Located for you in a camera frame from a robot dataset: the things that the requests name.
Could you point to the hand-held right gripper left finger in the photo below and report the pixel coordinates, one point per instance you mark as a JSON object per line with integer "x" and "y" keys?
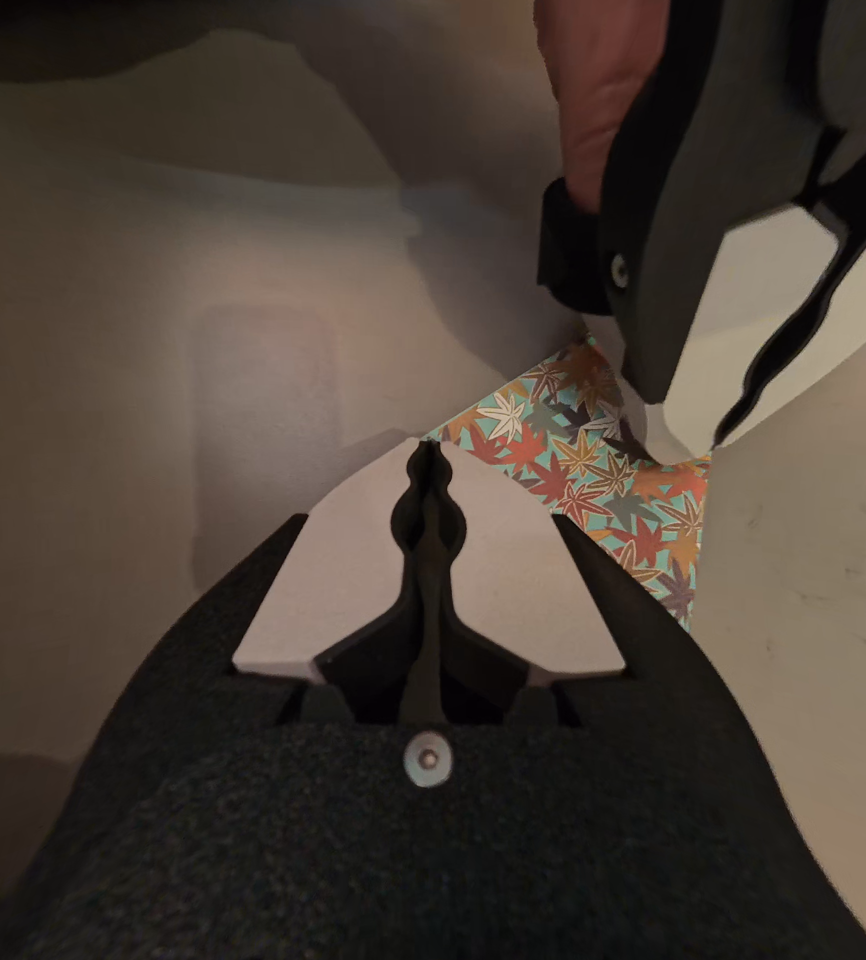
{"x": 328, "y": 585}

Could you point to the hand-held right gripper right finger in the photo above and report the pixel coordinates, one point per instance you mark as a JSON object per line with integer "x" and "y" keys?
{"x": 530, "y": 585}

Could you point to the leaf-patterned teal origami paper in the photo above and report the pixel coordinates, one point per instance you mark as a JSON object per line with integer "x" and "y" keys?
{"x": 553, "y": 465}

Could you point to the person's left hand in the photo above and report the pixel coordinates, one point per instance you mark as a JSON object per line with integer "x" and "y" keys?
{"x": 598, "y": 75}

